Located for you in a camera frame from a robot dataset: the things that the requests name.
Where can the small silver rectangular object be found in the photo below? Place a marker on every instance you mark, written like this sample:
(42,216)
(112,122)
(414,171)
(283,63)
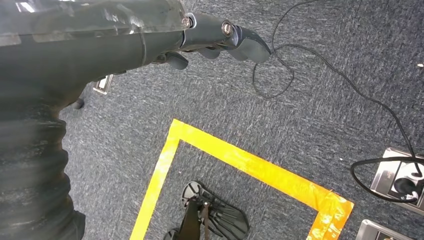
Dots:
(104,85)

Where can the black robot foot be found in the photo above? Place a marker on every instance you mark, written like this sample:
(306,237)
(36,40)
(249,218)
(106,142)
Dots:
(225,222)

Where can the silver closed socket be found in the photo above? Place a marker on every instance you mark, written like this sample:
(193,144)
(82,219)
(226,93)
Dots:
(374,232)

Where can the yellow tape outline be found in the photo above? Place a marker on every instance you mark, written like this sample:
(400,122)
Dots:
(251,165)

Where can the silver socket with plug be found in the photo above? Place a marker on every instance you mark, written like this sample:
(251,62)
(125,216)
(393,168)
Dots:
(384,175)

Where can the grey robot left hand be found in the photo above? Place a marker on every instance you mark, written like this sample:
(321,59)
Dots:
(82,49)

